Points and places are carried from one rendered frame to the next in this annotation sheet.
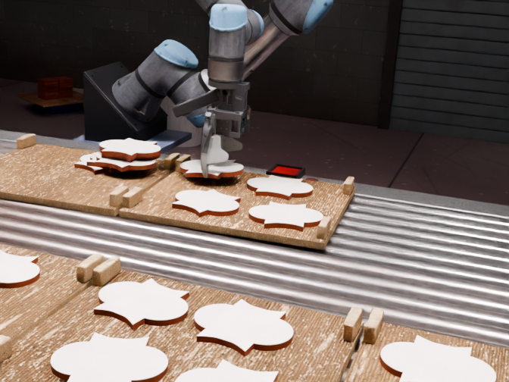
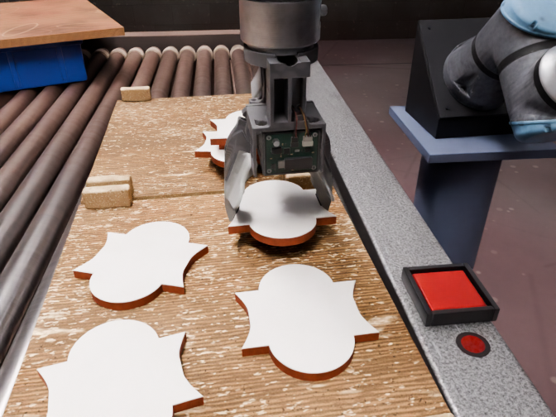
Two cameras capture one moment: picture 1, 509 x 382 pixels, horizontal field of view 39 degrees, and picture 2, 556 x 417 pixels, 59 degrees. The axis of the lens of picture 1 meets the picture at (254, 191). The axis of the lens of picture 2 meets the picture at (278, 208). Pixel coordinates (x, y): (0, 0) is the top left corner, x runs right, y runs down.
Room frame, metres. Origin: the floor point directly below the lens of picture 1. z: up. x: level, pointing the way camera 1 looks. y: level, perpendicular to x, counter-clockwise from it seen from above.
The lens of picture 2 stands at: (1.34, -0.36, 1.28)
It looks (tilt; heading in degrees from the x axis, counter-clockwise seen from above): 32 degrees down; 65
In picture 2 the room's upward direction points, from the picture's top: straight up
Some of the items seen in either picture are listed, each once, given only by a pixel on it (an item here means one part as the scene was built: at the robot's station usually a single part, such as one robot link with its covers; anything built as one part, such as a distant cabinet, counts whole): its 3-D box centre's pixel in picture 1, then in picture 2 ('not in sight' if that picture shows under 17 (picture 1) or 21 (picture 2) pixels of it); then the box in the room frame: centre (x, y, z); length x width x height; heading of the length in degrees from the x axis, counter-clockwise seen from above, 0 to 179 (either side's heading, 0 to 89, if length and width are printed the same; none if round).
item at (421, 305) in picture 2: (285, 173); (447, 292); (1.67, -0.07, 0.92); 0.08 x 0.08 x 0.02; 71
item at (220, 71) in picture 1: (226, 70); (284, 21); (1.54, 0.07, 1.18); 0.08 x 0.08 x 0.05
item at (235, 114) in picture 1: (226, 108); (281, 107); (1.54, 0.07, 1.10); 0.09 x 0.08 x 0.12; 74
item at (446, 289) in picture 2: (285, 173); (447, 294); (1.67, -0.07, 0.92); 0.06 x 0.06 x 0.01; 71
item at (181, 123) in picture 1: (184, 118); not in sight; (5.26, 0.54, 0.18); 0.30 x 0.30 x 0.37
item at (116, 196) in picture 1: (119, 195); (109, 185); (1.37, 0.27, 0.95); 0.06 x 0.02 x 0.03; 164
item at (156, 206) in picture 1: (245, 201); (218, 297); (1.44, 0.02, 0.93); 0.41 x 0.35 x 0.02; 74
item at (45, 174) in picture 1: (68, 174); (205, 137); (1.56, 0.42, 0.93); 0.41 x 0.35 x 0.02; 74
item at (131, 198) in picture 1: (132, 197); (107, 196); (1.37, 0.24, 0.95); 0.06 x 0.02 x 0.03; 164
